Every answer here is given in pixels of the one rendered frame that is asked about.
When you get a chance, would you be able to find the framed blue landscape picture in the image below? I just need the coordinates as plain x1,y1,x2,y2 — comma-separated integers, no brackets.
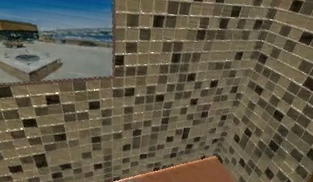
0,0,124,107

